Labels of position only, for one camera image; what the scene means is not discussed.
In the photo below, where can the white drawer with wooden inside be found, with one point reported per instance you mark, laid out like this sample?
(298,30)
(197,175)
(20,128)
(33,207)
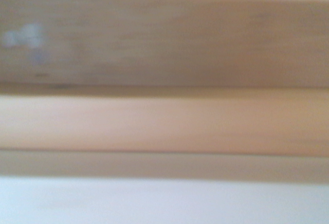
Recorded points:
(164,121)

